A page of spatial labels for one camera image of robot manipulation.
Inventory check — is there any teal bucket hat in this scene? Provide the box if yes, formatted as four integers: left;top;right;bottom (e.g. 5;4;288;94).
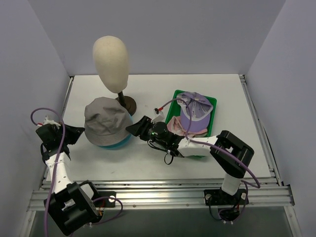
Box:
99;115;133;150

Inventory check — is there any grey bucket hat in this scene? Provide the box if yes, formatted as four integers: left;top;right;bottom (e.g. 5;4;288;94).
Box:
84;97;132;147

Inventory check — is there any purple baseball cap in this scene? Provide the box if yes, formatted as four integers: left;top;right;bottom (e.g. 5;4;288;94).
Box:
176;92;213;133

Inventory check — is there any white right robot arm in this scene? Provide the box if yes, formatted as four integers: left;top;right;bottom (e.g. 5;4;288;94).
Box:
126;116;254;204

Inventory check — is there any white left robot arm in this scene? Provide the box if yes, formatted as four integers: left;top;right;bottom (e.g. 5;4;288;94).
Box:
36;123;101;236

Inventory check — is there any pink baseball cap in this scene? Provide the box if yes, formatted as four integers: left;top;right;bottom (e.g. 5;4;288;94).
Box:
167;116;208;138

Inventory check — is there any brown mannequin stand base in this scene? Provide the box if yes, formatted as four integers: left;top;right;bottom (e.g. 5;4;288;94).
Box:
116;91;137;116

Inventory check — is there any green plastic tray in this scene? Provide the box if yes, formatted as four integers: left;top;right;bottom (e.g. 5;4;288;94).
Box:
164;89;218;158

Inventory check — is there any beige mannequin head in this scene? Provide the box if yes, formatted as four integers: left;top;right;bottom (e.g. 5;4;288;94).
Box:
93;36;129;94

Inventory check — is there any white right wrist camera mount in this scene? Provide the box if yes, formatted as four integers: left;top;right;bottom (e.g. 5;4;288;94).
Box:
152;107;165;123

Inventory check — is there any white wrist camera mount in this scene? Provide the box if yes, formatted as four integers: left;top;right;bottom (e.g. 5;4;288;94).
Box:
37;115;61;128
152;107;165;123

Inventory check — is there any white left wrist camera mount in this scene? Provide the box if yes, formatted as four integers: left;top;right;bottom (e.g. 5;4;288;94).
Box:
37;115;61;128

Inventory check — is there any aluminium frame rail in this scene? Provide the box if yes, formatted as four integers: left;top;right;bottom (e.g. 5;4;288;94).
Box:
26;75;296;213

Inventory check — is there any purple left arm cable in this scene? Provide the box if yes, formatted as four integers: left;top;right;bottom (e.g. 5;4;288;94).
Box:
31;108;124;237

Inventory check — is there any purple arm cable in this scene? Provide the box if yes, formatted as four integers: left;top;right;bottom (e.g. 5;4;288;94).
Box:
31;108;124;237
160;91;261;223

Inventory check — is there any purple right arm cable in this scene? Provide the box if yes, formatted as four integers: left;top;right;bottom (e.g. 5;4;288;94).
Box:
160;91;261;223

